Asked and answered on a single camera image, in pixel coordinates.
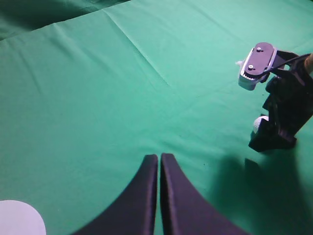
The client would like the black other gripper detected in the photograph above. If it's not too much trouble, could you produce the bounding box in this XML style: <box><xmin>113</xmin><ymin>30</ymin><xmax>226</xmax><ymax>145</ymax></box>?
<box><xmin>248</xmin><ymin>51</ymin><xmax>313</xmax><ymax>152</ymax></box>

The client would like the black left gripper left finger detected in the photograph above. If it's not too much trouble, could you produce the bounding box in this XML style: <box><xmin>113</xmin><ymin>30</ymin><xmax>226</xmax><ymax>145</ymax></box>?
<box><xmin>74</xmin><ymin>154</ymin><xmax>158</xmax><ymax>235</ymax></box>

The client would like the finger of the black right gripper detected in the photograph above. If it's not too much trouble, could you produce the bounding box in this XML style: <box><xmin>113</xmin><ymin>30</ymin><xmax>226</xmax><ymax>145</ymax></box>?
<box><xmin>245</xmin><ymin>159</ymin><xmax>260</xmax><ymax>173</ymax></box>

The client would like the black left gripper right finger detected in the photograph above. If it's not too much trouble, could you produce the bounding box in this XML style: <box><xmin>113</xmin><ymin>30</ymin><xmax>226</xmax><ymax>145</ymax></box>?
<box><xmin>160</xmin><ymin>153</ymin><xmax>248</xmax><ymax>235</ymax></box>

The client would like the white dimpled golf ball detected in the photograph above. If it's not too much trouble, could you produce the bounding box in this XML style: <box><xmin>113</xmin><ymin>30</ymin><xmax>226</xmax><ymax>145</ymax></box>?
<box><xmin>253</xmin><ymin>116</ymin><xmax>268</xmax><ymax>134</ymax></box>

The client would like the white round plate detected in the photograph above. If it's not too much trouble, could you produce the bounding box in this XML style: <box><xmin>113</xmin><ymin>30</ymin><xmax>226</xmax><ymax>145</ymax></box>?
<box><xmin>0</xmin><ymin>200</ymin><xmax>46</xmax><ymax>235</ymax></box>

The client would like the green table cloth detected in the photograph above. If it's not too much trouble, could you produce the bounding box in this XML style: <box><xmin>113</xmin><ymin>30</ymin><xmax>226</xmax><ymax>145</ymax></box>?
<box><xmin>0</xmin><ymin>0</ymin><xmax>313</xmax><ymax>235</ymax></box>

